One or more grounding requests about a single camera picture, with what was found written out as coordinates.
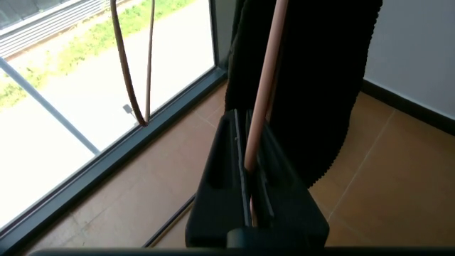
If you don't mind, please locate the black garment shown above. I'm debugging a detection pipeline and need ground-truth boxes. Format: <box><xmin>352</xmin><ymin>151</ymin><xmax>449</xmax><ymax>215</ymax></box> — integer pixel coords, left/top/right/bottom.
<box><xmin>224</xmin><ymin>0</ymin><xmax>384</xmax><ymax>188</ymax></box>

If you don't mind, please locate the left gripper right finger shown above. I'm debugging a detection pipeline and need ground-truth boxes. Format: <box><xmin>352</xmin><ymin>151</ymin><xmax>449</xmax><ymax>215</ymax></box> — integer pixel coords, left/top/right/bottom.
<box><xmin>247</xmin><ymin>108</ymin><xmax>331</xmax><ymax>248</ymax></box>

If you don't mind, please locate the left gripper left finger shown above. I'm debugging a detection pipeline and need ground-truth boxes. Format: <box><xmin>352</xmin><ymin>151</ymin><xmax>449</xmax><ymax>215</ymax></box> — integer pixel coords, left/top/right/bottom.
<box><xmin>184</xmin><ymin>108</ymin><xmax>252</xmax><ymax>248</ymax></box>

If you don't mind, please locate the black clothes rack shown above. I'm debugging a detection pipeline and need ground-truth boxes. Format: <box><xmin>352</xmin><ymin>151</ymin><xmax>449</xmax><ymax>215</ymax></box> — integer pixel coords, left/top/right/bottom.
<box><xmin>143</xmin><ymin>193</ymin><xmax>197</xmax><ymax>249</ymax></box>

